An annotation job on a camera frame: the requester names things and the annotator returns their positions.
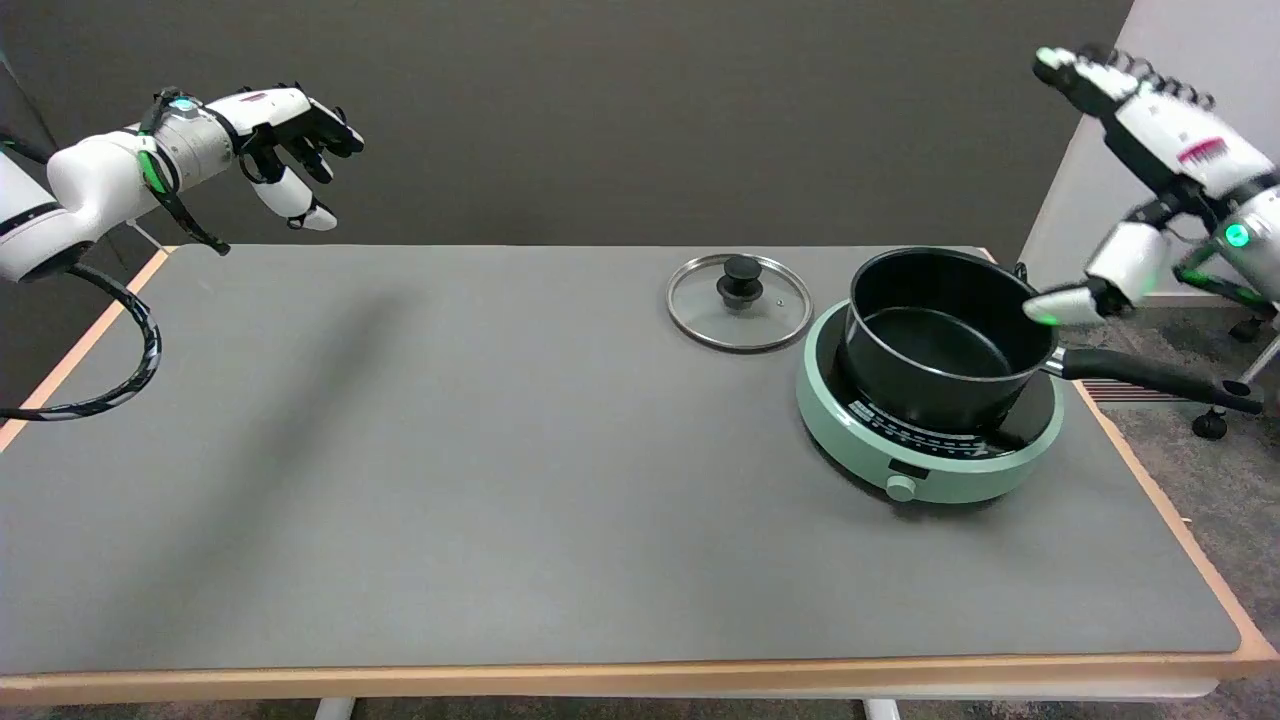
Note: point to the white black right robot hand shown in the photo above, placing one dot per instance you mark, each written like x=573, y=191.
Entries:
x=1180, y=140

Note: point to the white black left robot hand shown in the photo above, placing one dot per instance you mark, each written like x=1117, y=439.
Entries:
x=270, y=110

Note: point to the glass pot lid black knob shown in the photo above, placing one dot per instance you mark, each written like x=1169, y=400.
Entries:
x=700, y=312

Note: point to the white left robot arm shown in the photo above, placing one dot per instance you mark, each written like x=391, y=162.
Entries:
x=90, y=180

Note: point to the white partition panel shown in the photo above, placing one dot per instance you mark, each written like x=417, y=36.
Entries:
x=1075, y=190

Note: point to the black office chair base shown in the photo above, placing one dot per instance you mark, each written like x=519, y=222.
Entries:
x=1210, y=424

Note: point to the grey table mat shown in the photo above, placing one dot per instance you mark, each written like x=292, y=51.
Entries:
x=500, y=480

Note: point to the round green induction cooker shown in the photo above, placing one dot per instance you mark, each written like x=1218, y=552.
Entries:
x=850, y=440

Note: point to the white table leg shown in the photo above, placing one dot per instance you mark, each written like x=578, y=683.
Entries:
x=882, y=709
x=335, y=709

